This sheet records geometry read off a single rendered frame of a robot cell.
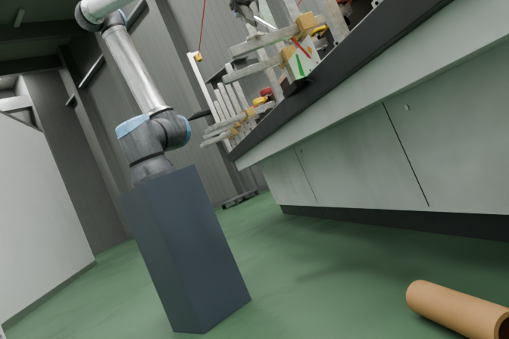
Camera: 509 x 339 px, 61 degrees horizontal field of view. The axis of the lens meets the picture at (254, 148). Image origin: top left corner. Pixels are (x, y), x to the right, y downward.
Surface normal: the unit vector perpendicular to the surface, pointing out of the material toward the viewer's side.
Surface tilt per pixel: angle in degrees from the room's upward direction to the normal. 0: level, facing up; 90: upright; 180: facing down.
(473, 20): 90
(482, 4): 90
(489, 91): 90
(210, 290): 90
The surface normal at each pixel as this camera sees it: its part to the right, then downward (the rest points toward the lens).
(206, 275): 0.59, -0.29
